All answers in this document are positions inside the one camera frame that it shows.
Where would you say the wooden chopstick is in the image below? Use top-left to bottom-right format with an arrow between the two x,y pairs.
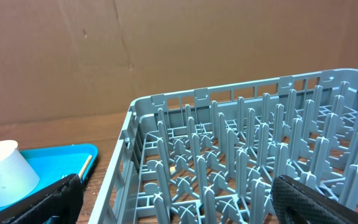
78,155 -> 93,178

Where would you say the white plastic cup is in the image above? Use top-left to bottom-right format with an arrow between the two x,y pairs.
0,140 -> 40,207

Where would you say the teal serving tray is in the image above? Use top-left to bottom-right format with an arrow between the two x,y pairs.
0,144 -> 98,211

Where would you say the grey dishwasher rack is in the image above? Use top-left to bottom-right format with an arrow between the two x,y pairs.
89,68 -> 358,223

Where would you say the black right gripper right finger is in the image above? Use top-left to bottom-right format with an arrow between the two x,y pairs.
271,175 -> 358,224

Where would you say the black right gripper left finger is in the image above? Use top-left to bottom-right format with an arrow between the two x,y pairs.
0,174 -> 84,224

